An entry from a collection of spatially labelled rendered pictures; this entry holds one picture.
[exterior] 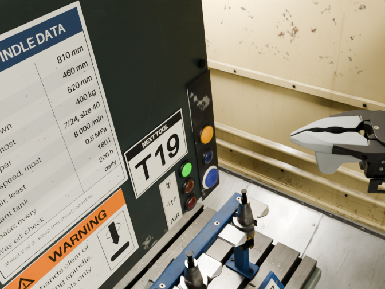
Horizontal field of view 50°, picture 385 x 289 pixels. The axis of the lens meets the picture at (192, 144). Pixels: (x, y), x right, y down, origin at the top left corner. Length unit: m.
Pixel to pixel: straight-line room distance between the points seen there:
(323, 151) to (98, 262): 0.30
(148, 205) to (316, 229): 1.15
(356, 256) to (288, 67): 0.70
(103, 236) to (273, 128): 1.09
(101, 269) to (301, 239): 1.17
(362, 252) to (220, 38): 0.88
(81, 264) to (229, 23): 1.05
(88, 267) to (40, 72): 0.23
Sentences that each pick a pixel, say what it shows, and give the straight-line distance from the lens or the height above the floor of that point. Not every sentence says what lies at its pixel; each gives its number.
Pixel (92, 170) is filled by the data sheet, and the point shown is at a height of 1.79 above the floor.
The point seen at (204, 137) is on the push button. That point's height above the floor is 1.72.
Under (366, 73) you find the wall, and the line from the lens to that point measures 1.24.
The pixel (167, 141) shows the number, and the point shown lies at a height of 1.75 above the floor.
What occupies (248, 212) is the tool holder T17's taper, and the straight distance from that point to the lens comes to 1.06.
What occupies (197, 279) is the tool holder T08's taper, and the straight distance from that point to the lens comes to 0.97.
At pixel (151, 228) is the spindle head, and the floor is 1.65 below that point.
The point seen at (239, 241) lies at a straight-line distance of 1.06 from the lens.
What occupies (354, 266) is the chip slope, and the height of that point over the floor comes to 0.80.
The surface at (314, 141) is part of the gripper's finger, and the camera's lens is 0.53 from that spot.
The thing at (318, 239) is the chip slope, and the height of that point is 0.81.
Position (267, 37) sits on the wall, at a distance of 1.32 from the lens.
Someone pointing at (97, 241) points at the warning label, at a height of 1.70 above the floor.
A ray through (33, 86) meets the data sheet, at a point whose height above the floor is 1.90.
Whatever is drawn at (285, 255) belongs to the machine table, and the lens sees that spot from 1.43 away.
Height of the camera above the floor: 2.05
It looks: 38 degrees down
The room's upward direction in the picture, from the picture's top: 8 degrees counter-clockwise
